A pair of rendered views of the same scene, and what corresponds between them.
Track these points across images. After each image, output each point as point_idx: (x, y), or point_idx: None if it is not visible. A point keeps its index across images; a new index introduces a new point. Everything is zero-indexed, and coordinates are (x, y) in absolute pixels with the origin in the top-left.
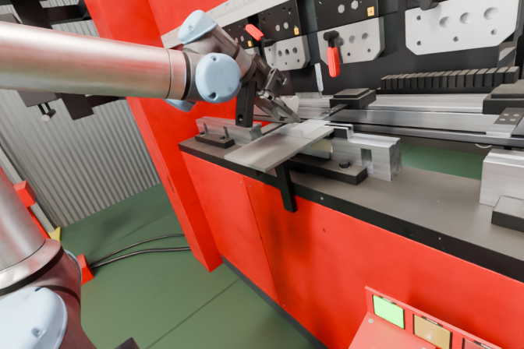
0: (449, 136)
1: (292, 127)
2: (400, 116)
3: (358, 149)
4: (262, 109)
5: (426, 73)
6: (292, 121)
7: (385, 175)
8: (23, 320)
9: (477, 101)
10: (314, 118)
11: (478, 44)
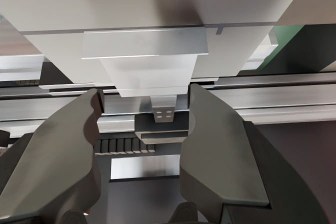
0: (35, 89)
1: (202, 65)
2: None
3: (0, 42)
4: (261, 161)
5: (108, 154)
6: (90, 93)
7: None
8: None
9: (23, 131)
10: (168, 96)
11: None
